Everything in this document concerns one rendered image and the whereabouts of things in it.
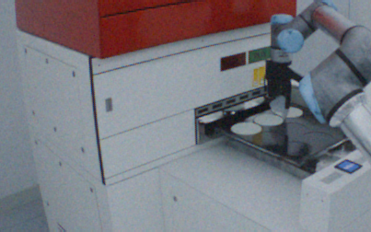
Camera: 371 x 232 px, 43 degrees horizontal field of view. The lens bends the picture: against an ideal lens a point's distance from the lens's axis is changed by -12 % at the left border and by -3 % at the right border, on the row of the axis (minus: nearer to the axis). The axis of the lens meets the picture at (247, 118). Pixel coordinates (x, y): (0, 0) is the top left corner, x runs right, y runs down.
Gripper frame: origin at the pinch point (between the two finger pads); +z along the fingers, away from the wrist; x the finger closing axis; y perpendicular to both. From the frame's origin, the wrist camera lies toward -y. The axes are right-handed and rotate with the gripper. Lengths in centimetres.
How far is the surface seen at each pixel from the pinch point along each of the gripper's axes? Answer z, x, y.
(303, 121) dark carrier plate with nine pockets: 1.4, 3.3, -5.6
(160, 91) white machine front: -15.4, 13.9, 42.0
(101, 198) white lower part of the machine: 16, 24, 63
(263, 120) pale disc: 1.3, 0.2, 7.7
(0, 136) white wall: 43, -94, 145
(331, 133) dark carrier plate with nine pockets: 1.4, 13.8, -12.9
